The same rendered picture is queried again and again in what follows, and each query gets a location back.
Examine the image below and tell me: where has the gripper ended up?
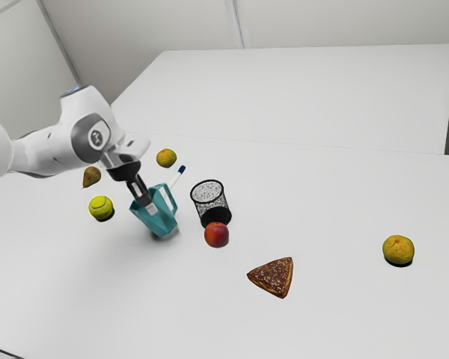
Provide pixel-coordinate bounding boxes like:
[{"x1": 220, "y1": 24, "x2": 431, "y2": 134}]
[{"x1": 106, "y1": 159, "x2": 153, "y2": 208}]

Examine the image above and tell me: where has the teal faceted mug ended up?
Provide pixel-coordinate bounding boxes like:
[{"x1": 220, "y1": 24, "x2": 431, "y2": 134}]
[{"x1": 129, "y1": 182, "x2": 180, "y2": 237}]

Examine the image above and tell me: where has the white pen with blue cap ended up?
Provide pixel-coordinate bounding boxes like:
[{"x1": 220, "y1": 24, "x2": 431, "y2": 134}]
[{"x1": 168, "y1": 165, "x2": 187, "y2": 191}]

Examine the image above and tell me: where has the yellow tennis ball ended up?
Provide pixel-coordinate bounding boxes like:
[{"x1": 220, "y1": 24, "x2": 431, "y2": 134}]
[{"x1": 88, "y1": 195, "x2": 115, "y2": 221}]

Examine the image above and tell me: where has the small yellow green orange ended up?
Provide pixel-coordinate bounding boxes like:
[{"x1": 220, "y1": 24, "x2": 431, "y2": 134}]
[{"x1": 156, "y1": 148, "x2": 178, "y2": 169}]

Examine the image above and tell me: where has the brown green pear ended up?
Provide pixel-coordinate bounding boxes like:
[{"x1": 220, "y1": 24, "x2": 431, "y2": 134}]
[{"x1": 82, "y1": 166, "x2": 102, "y2": 189}]

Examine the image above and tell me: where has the black mesh pen holder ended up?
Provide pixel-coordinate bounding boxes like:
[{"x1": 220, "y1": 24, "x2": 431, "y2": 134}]
[{"x1": 189, "y1": 179, "x2": 233, "y2": 229}]

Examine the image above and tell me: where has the red peach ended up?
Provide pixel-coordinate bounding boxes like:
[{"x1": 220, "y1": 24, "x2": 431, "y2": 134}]
[{"x1": 204, "y1": 221, "x2": 230, "y2": 249}]

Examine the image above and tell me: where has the triangular chocolate cake slice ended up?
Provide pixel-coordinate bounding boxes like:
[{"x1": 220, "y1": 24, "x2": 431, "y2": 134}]
[{"x1": 246, "y1": 257, "x2": 294, "y2": 300}]

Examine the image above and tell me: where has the large yellow green orange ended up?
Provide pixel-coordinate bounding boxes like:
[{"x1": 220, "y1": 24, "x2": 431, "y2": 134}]
[{"x1": 382, "y1": 234, "x2": 415, "y2": 266}]

